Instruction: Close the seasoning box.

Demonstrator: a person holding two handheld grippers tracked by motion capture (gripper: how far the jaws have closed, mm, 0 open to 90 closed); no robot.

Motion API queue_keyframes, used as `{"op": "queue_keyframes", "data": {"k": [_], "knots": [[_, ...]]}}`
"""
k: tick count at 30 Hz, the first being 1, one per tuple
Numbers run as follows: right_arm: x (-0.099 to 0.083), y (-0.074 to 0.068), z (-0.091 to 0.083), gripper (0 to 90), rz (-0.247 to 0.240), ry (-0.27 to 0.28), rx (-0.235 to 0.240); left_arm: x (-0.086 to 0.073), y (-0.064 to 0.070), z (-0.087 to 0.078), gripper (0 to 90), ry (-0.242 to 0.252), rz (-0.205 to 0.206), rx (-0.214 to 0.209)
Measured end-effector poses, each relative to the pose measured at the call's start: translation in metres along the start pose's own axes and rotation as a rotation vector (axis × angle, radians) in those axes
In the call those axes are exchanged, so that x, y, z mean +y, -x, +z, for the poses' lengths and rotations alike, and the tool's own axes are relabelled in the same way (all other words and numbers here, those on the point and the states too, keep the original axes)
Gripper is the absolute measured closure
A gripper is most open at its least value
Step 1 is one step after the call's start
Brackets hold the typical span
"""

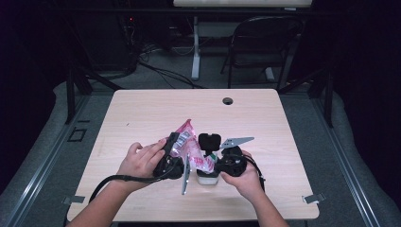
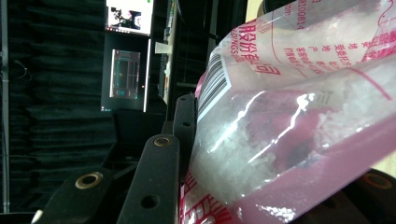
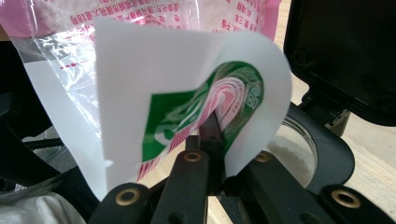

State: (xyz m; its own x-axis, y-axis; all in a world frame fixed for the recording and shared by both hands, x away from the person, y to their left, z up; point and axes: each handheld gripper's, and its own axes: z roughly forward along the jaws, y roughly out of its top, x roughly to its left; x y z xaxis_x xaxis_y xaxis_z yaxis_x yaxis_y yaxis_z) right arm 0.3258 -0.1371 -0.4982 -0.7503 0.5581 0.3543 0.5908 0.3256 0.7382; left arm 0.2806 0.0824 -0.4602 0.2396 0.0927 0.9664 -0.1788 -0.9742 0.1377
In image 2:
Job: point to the grey metal pole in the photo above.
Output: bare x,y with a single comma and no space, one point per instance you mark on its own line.
4,109

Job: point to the dark screen monitor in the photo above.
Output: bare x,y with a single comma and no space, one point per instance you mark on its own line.
124,74

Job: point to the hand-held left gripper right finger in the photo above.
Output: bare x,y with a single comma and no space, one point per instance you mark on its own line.
336,211

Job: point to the pink and clear seasoning bag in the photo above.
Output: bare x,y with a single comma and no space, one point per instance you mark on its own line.
280,109

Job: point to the bright monitor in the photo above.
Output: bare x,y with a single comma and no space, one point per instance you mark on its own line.
130,15

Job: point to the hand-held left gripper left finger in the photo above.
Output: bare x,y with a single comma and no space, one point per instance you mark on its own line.
155,174

